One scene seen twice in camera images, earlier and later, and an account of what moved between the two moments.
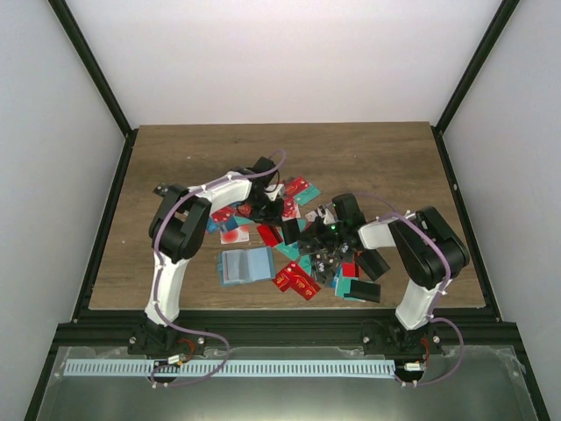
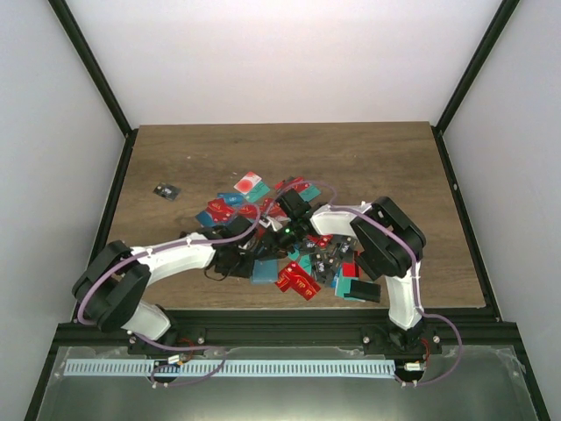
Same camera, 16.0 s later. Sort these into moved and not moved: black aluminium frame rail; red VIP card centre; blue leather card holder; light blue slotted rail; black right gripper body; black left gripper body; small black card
Moved: black right gripper body; black left gripper body; blue leather card holder
Not moved: small black card; light blue slotted rail; red VIP card centre; black aluminium frame rail
